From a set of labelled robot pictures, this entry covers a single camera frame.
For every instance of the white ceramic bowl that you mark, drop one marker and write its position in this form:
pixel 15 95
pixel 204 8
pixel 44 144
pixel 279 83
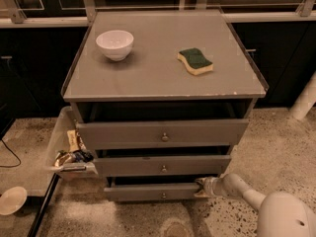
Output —
pixel 115 45

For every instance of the grey drawer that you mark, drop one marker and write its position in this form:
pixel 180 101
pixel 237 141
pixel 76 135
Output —
pixel 162 166
pixel 159 134
pixel 151 188

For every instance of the metal railing frame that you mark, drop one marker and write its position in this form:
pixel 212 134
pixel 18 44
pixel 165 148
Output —
pixel 79 13

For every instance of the green yellow sponge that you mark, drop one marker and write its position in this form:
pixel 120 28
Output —
pixel 194 60

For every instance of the snack packets in bin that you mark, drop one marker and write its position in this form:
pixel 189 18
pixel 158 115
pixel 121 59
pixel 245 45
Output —
pixel 77 151

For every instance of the grey drawer cabinet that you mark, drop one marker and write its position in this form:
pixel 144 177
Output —
pixel 152 84

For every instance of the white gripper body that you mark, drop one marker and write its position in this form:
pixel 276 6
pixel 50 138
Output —
pixel 213 186

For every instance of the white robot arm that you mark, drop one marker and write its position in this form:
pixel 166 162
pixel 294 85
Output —
pixel 280 214

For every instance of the white pipe post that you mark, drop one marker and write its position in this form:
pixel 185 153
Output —
pixel 306 100

